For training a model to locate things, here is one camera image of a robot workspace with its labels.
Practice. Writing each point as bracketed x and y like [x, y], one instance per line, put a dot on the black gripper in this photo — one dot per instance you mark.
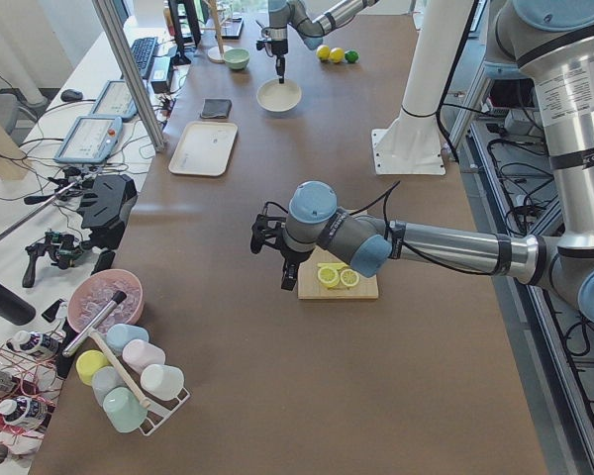
[278, 48]
[290, 257]

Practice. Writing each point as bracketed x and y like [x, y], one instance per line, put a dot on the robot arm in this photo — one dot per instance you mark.
[552, 44]
[294, 14]

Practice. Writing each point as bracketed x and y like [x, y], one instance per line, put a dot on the cream rabbit tray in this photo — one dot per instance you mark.
[204, 149]

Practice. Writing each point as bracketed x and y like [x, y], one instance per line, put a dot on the cream shallow bowl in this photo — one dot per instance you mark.
[278, 97]

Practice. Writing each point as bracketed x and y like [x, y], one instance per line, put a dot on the lemon half slice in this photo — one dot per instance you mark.
[329, 277]
[349, 278]

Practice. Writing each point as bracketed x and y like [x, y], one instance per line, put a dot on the light green bowl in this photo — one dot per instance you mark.
[236, 58]

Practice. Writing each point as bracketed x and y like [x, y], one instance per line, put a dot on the whole yellow lemon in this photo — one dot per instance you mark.
[323, 53]
[336, 55]

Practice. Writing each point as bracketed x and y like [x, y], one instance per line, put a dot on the wooden mug tree stand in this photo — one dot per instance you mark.
[215, 53]

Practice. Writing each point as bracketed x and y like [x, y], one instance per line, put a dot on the green lime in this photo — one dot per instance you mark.
[351, 56]

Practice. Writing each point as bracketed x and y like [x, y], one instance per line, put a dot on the dark grey folded cloth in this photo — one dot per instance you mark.
[216, 108]

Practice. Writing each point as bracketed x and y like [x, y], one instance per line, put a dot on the black keyboard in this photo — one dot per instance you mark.
[144, 50]

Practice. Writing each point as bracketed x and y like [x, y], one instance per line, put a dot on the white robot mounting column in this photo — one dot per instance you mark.
[412, 144]

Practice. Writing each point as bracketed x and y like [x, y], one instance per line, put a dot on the white plastic cup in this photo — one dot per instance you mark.
[163, 381]

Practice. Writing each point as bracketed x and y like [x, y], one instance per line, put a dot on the blue teach pendant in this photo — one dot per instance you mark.
[90, 140]
[115, 99]

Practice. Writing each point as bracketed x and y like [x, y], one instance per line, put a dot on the pale pink plastic cup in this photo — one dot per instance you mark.
[140, 354]

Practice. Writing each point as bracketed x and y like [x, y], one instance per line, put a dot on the light blue plastic cup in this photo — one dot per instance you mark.
[119, 335]

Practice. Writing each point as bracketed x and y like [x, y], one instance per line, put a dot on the pink bowl of ice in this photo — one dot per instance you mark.
[96, 291]

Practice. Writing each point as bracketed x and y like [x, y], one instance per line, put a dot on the black computer mouse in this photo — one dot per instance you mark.
[71, 95]

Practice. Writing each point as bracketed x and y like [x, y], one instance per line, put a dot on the grey plastic cup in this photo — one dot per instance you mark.
[104, 381]

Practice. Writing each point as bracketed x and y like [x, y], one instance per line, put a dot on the mint green plastic cup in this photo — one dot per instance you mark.
[124, 410]

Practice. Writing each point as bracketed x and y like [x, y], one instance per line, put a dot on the yellow plastic cup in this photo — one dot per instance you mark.
[88, 363]

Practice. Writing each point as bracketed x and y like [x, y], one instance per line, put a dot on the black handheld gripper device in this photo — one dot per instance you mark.
[63, 249]

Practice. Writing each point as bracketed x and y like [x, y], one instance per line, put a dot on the small labelled bottle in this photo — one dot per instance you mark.
[40, 346]

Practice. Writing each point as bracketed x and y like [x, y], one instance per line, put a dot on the black thermos bottle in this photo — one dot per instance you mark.
[14, 309]

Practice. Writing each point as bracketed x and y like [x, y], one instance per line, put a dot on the metal ice scoop handle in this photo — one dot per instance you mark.
[118, 298]

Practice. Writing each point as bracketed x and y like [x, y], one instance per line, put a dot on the aluminium frame post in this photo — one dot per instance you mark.
[113, 29]

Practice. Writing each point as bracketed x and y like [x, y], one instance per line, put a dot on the white wire cup rack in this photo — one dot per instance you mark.
[159, 412]

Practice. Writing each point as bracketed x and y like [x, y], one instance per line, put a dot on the black perforated bracket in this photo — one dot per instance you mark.
[105, 208]

